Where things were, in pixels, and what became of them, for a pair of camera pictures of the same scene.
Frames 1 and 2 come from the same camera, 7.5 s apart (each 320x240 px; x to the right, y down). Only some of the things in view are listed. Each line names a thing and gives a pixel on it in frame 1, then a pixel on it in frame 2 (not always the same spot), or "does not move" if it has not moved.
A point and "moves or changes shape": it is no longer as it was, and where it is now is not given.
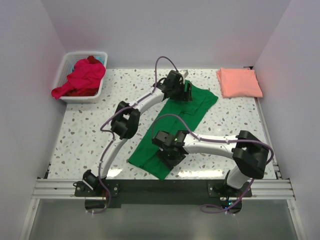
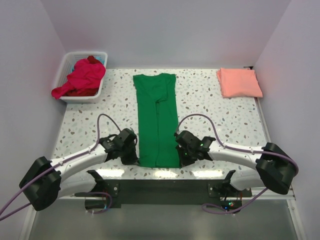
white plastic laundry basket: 66,68 does not move
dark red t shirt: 92,60 does not move
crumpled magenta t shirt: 86,75 does not move
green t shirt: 145,156 moves or changes shape
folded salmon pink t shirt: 236,82 does not move
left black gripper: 184,96 -> 133,159
